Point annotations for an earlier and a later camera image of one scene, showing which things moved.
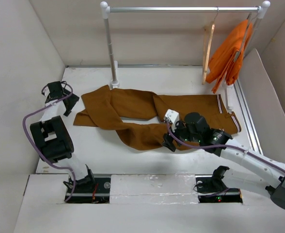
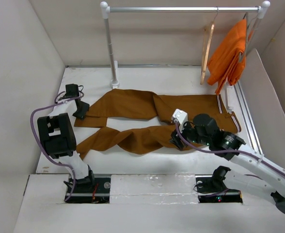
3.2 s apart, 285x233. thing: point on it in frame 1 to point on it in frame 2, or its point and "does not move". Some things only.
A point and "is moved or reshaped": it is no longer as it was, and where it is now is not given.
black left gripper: [73, 100] to [85, 108]
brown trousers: [104, 108] is moved or reshaped
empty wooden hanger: [205, 64] does not move
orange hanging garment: [227, 61] does not move
